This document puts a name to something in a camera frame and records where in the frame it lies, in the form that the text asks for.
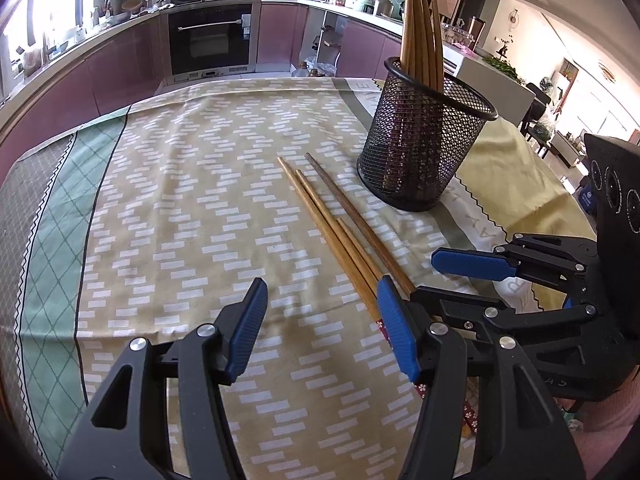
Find pink sleeve forearm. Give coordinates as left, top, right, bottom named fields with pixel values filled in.
left=572, top=378, right=639, bottom=479

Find dark wooden chopstick on table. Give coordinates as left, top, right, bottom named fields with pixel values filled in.
left=305, top=153, right=416, bottom=296

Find yellow cloth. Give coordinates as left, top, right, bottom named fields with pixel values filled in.
left=454, top=119, right=597, bottom=311

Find short wooden chopstick on table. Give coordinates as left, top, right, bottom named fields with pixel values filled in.
left=337, top=219, right=383, bottom=282

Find black mesh utensil holder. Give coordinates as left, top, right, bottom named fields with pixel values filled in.
left=357, top=58, right=499, bottom=212

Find patterned beige tablecloth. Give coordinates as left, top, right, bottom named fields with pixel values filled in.
left=1, top=79, right=537, bottom=479

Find black built-in oven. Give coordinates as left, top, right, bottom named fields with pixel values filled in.
left=167, top=3, right=253, bottom=76

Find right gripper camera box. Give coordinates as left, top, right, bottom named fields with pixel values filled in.
left=585, top=133, right=640, bottom=324

